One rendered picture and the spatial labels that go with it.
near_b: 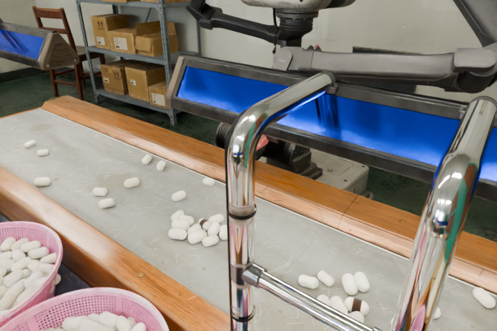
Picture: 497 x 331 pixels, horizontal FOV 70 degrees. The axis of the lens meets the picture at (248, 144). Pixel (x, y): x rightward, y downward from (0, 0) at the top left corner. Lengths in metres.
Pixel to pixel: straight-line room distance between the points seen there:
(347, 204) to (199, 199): 0.33
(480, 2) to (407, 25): 1.67
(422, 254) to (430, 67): 0.59
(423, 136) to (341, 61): 0.46
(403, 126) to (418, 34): 2.17
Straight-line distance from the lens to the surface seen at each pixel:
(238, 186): 0.29
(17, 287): 0.75
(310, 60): 0.81
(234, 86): 0.46
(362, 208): 0.81
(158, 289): 0.63
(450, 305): 0.70
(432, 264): 0.25
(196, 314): 0.59
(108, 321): 0.64
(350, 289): 0.64
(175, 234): 0.73
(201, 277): 0.67
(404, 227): 0.78
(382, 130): 0.38
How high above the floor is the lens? 1.22
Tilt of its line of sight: 26 degrees down
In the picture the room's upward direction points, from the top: straight up
